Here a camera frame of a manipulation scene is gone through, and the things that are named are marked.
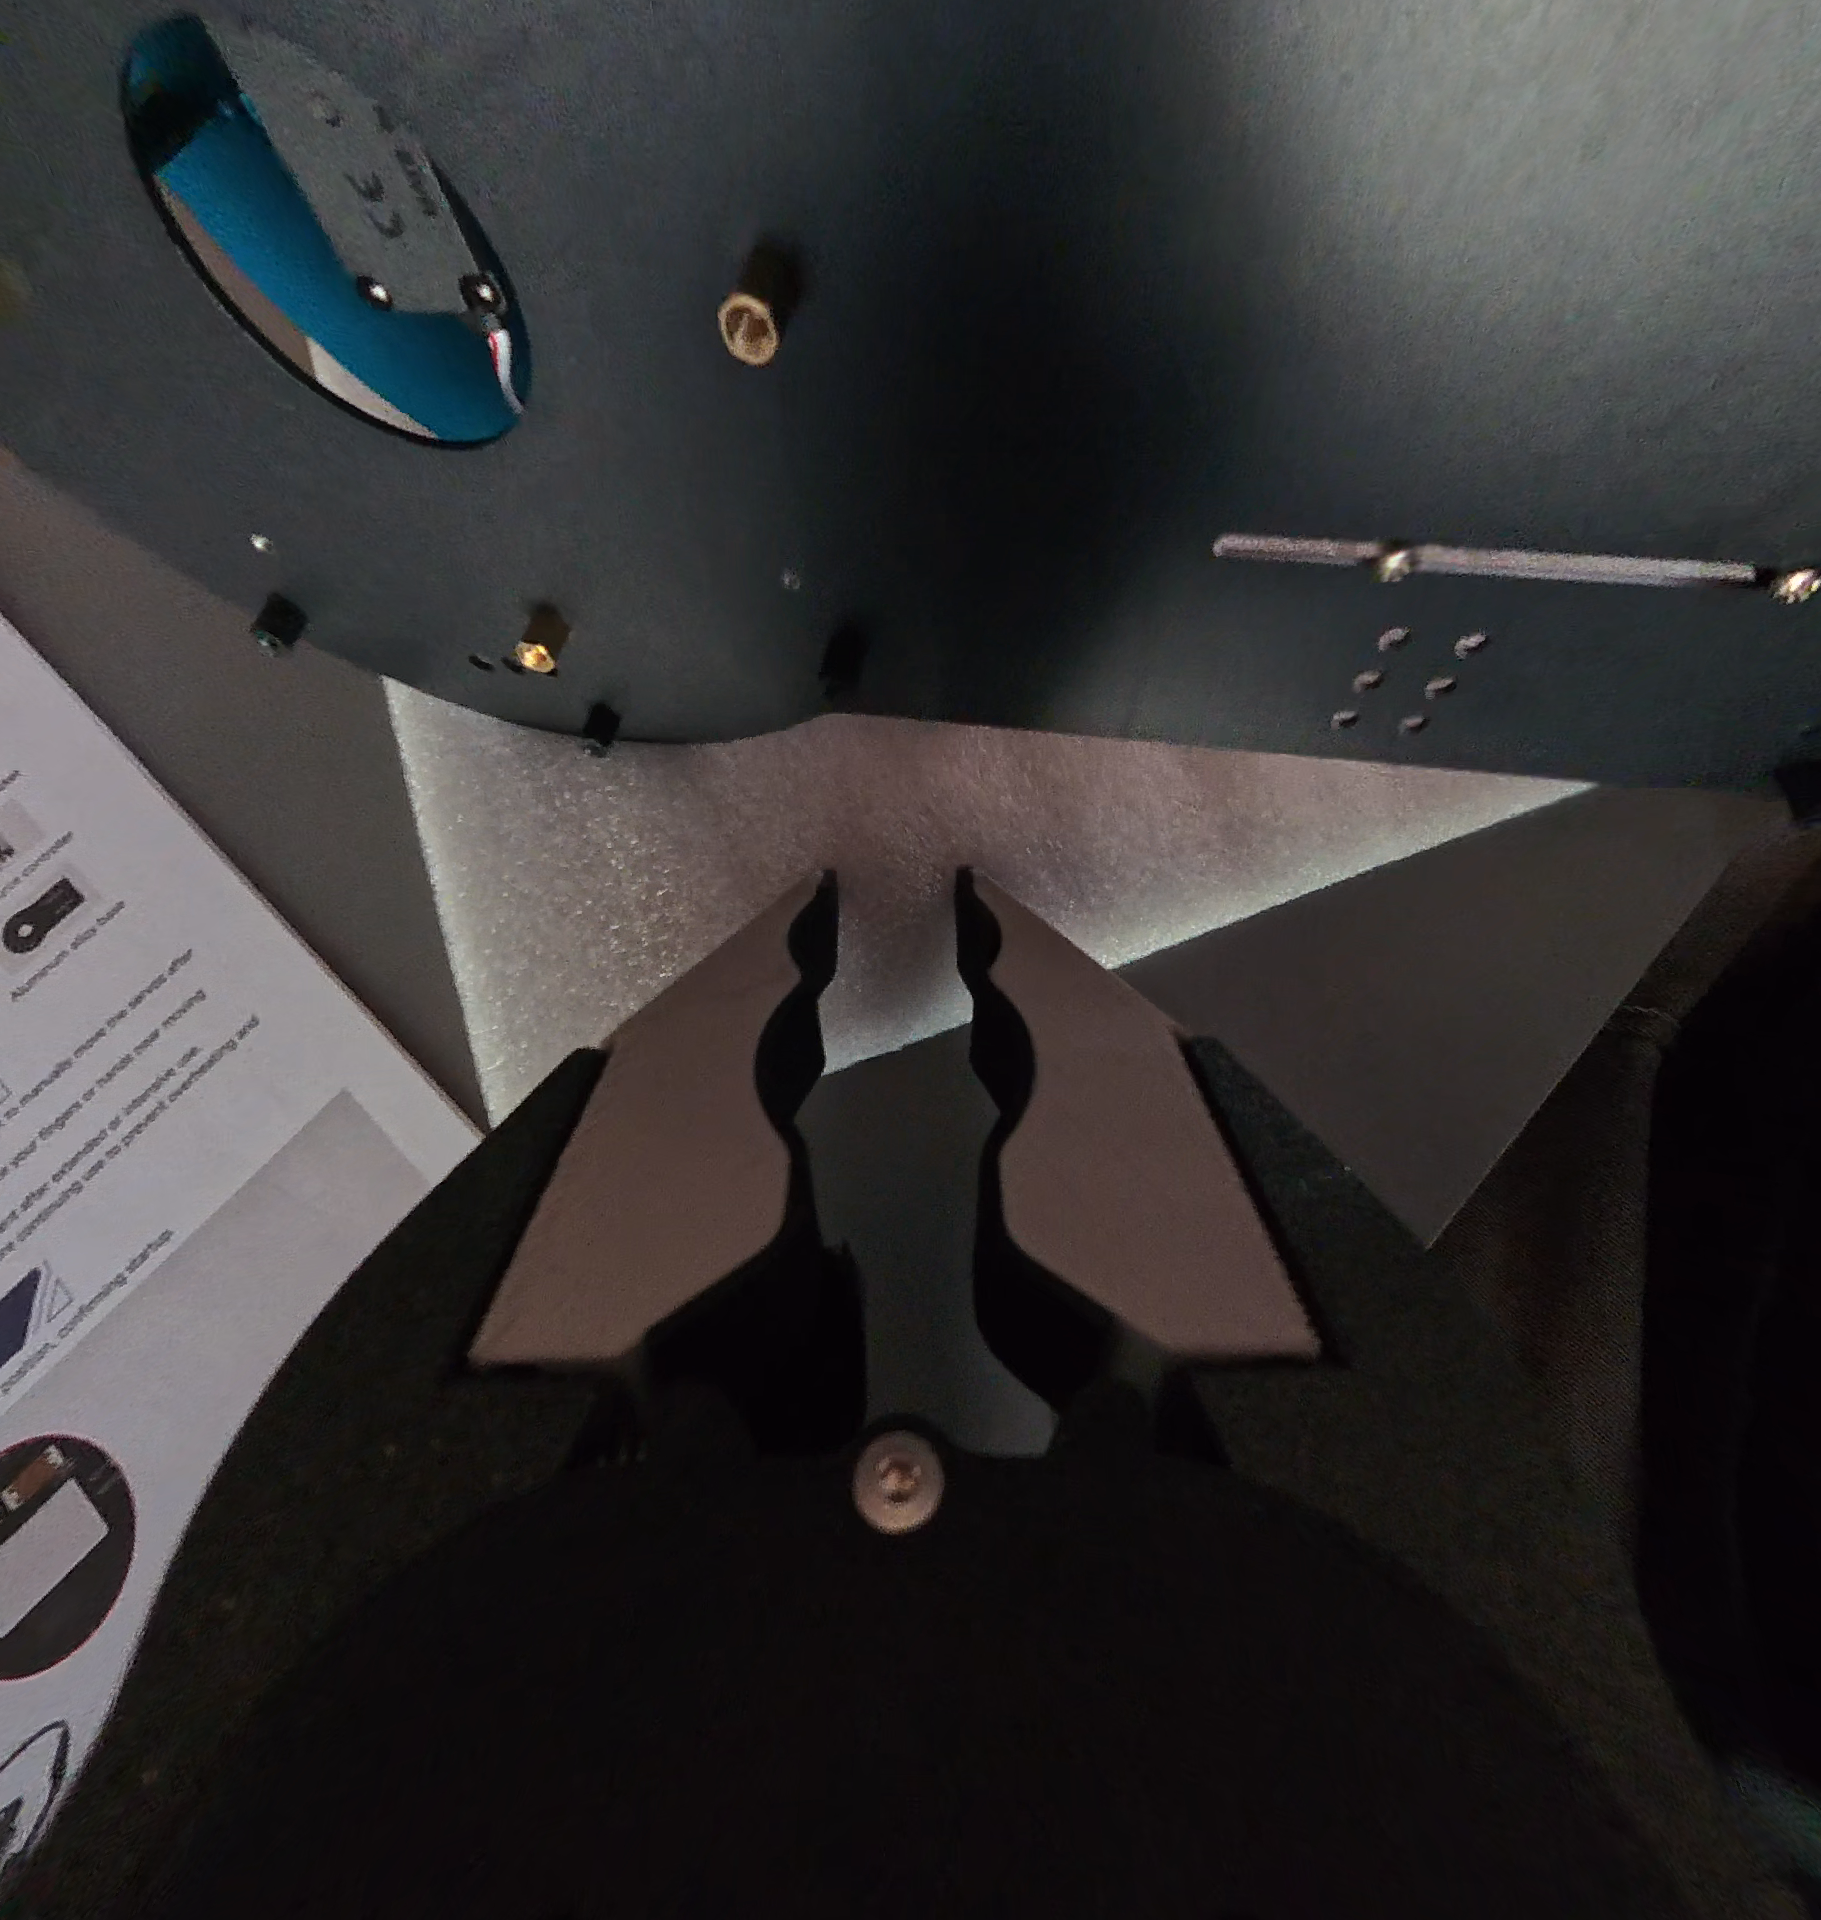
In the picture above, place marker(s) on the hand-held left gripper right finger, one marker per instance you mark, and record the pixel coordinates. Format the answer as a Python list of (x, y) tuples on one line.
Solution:
[(1135, 1200)]

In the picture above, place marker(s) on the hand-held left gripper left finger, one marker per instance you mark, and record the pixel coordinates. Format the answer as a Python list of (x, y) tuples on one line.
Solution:
[(647, 1200)]

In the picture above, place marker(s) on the white foam sheet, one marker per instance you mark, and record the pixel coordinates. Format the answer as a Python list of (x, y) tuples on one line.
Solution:
[(671, 855)]

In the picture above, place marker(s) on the person's grey pants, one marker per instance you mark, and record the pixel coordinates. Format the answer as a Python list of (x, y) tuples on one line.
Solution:
[(1572, 1200)]

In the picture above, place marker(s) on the printed instruction manual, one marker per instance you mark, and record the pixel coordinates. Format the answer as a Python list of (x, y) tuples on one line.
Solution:
[(174, 1126)]

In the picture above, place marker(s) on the person's black clothing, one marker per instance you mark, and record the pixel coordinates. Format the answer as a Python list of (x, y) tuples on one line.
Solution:
[(1752, 1351)]

